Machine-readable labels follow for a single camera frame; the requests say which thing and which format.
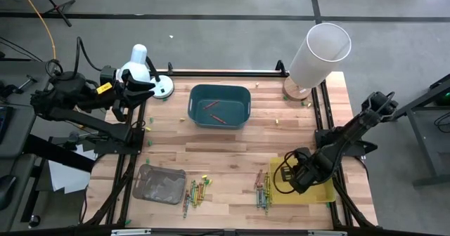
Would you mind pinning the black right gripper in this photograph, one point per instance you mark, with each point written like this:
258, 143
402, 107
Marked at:
304, 172

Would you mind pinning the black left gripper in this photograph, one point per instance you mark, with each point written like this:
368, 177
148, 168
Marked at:
117, 95

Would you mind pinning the yellow-green crayon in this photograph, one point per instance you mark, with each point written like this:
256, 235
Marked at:
267, 190

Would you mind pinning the teal plastic bin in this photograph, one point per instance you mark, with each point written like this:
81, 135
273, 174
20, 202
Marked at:
200, 114

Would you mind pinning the orange crayon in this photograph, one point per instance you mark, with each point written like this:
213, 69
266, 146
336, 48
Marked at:
199, 193

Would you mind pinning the blue-green crayon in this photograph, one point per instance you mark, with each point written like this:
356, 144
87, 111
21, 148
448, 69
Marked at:
185, 211

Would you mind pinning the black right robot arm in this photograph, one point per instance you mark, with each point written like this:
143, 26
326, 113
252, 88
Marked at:
346, 137

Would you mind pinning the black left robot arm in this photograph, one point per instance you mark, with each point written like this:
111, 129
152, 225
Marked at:
70, 92

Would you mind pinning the yellow plastic tray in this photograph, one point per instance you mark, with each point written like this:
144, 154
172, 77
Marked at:
323, 194

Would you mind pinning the white desk lamp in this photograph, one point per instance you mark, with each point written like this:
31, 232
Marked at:
139, 55

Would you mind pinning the grey translucent plastic tray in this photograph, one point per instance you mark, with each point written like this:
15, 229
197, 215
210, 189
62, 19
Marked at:
158, 187

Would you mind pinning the black metal beam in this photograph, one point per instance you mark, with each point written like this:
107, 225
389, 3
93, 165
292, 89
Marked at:
59, 153

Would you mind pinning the white paper sheets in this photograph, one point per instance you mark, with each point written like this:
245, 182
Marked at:
67, 176

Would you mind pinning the table lamp white cylinder shade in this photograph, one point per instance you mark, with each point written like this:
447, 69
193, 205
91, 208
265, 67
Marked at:
316, 60

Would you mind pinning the black tripod stand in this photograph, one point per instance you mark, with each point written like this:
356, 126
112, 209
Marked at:
56, 7

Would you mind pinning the dark grey desk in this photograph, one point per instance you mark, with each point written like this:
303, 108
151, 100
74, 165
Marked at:
427, 137

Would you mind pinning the black desk device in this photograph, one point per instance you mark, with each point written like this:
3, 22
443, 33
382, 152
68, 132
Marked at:
4, 123

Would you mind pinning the black caster wheel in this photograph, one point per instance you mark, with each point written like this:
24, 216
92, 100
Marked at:
34, 221

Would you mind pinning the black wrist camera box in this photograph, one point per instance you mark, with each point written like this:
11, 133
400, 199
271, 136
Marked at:
108, 75

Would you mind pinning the black frame rails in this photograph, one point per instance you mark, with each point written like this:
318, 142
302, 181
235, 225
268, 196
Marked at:
123, 208
344, 208

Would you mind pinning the silver metal bracket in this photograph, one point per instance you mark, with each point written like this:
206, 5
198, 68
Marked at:
130, 231
327, 233

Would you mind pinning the black frame crossbar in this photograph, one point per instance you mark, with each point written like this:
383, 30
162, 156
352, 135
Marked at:
225, 73

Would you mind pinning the black frame bar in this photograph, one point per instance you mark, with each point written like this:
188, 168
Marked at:
197, 233

